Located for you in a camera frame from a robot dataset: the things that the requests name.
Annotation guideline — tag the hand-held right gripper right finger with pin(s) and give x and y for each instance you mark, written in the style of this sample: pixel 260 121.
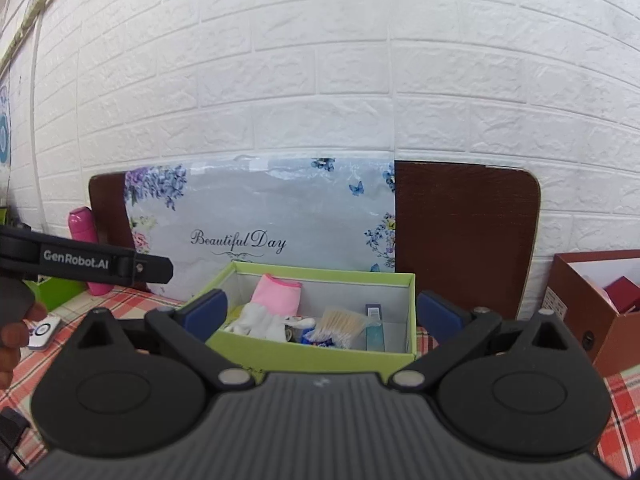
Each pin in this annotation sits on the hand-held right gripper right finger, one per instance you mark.
pixel 439 312

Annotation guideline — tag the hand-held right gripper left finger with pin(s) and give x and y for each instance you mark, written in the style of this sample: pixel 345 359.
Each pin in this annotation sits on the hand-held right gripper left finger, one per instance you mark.
pixel 207 312

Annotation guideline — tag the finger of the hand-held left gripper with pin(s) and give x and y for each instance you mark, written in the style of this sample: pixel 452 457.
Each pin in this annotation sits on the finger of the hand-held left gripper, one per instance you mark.
pixel 75 257

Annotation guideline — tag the white pink glove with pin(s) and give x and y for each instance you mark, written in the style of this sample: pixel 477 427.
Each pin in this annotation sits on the white pink glove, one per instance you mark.
pixel 272 300

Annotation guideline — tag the bag of cotton swabs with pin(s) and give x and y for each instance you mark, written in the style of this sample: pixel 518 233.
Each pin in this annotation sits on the bag of cotton swabs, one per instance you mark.
pixel 340 325

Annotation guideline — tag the light green cardboard box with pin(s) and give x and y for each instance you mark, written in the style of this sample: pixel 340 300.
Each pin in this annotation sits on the light green cardboard box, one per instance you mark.
pixel 310 357

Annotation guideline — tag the person's left hand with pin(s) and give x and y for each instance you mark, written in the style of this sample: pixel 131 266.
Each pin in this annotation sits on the person's left hand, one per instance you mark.
pixel 12 337

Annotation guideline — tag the pink thermos bottle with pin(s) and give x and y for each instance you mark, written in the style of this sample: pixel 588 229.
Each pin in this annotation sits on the pink thermos bottle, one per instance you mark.
pixel 82 230

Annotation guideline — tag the dark green box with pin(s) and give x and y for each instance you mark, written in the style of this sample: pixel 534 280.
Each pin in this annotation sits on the dark green box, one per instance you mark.
pixel 55 295

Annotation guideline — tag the white power bank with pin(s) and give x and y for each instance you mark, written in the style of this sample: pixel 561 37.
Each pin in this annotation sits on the white power bank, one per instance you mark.
pixel 42 332

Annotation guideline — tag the teal slim box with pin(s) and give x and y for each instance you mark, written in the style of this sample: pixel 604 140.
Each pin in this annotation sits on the teal slim box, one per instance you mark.
pixel 375 335

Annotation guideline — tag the brown wooden headboard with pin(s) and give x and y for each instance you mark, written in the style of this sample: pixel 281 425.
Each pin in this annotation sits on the brown wooden headboard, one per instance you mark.
pixel 460 230

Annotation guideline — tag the blue white packet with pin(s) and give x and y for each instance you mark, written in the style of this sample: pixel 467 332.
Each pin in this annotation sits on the blue white packet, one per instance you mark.
pixel 320 341

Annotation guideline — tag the floral plastic bag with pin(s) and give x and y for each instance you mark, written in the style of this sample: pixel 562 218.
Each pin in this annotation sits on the floral plastic bag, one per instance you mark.
pixel 280 200

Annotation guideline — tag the brown cardboard box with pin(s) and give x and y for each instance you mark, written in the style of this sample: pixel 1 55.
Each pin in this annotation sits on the brown cardboard box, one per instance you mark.
pixel 575 320

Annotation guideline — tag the dark red box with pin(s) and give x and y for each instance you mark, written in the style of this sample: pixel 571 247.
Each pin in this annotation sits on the dark red box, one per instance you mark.
pixel 625 297

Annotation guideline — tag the plaid bed sheet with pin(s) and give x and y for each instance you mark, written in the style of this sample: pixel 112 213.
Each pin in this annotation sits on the plaid bed sheet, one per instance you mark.
pixel 622 425

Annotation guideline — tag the blue wall poster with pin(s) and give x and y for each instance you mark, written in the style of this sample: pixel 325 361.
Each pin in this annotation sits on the blue wall poster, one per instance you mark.
pixel 4 130

